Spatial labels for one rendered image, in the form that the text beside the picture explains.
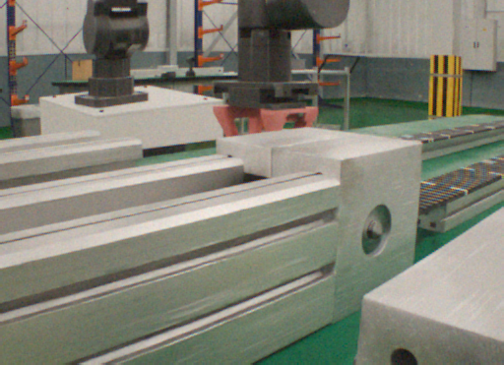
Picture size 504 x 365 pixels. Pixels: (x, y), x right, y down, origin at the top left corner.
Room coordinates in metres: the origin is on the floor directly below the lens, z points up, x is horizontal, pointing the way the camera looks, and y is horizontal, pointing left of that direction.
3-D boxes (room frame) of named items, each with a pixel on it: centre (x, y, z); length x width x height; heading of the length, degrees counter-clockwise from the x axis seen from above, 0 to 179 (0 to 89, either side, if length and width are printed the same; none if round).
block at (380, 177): (0.34, -0.04, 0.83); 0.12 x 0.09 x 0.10; 43
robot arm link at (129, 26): (0.93, 0.23, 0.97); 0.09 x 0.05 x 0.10; 35
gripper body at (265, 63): (0.56, -0.02, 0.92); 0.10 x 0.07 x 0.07; 44
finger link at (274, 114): (0.55, -0.02, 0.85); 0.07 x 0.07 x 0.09; 44
